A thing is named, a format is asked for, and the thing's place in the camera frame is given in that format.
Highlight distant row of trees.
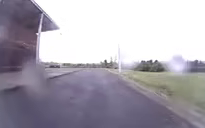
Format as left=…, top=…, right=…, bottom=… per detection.
left=41, top=56, right=120, bottom=70

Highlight white pole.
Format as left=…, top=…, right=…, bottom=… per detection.
left=117, top=44, right=122, bottom=74

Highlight dark grey asphalt road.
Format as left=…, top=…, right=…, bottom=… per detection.
left=0, top=67, right=195, bottom=128

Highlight dark car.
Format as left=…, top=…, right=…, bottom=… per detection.
left=48, top=63, right=62, bottom=69

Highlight dark green bushes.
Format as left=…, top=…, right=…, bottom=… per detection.
left=133, top=59, right=167, bottom=73

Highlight pale concrete kerb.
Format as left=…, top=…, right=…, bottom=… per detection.
left=105, top=68, right=205, bottom=128

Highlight green grass verge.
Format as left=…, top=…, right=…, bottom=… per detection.
left=107, top=68, right=205, bottom=114

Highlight brick building with canopy roof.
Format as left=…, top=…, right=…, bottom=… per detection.
left=0, top=0, right=60, bottom=74

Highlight grey paved sidewalk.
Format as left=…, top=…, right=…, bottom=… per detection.
left=0, top=67, right=85, bottom=95

